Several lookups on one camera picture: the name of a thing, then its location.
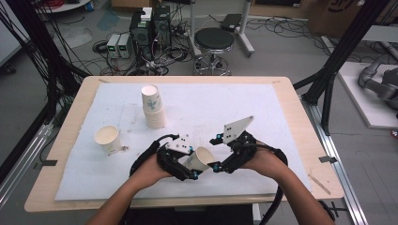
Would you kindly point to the flat black device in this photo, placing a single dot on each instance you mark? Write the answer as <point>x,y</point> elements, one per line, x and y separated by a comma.
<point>231,22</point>

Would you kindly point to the person's left hand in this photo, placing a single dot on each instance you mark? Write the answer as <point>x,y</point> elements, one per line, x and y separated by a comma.
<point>150,172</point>

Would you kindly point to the grey power supply unit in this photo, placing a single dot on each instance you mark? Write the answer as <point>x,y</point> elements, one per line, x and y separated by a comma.
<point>112,45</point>
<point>124,46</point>

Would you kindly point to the small white box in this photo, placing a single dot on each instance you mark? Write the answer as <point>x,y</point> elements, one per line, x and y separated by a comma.
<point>146,14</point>

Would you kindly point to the white foam table mat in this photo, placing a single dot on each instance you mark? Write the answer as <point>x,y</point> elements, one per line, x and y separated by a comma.
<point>234,100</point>

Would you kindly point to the black round stool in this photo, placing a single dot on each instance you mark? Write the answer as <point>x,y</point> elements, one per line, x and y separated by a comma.
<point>214,39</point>

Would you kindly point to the black metal frame stand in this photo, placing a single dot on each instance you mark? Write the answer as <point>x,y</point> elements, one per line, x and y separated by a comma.
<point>40,50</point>
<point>338,56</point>

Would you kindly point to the large brown cardboard box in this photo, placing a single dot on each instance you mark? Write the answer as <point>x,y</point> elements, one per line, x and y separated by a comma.
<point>344,18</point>

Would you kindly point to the wooden desk with white legs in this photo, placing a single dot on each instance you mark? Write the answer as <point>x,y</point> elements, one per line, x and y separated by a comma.
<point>245,28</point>

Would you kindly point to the white floral paper cup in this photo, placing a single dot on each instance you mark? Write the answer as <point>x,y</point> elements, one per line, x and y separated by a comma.
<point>108,137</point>
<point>202,157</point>

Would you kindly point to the white floor platform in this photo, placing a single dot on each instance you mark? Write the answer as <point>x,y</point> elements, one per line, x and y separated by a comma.
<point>366,106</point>

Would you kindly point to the black tape strip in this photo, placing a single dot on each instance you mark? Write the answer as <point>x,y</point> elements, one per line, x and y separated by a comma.
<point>328,159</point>
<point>50,162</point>

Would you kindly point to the person's right hand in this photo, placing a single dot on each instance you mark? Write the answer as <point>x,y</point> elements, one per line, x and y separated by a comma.
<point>269,164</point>

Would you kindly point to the thin wooden stick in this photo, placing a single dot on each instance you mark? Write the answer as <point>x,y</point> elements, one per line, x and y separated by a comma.
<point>319,184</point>

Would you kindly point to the aluminium floor rail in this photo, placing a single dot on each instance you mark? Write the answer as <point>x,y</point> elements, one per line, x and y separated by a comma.
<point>22,168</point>
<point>338,172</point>

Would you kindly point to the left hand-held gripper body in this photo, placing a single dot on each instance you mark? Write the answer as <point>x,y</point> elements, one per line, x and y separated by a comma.
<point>170,159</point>

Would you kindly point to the stack of paper cups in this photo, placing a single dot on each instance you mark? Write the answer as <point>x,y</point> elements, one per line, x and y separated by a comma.
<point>153,106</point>

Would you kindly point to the black computer tower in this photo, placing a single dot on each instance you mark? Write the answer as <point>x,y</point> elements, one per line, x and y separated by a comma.
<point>162,26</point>
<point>141,34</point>

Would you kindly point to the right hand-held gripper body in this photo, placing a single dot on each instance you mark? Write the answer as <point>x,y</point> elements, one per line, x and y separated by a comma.
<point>242,150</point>

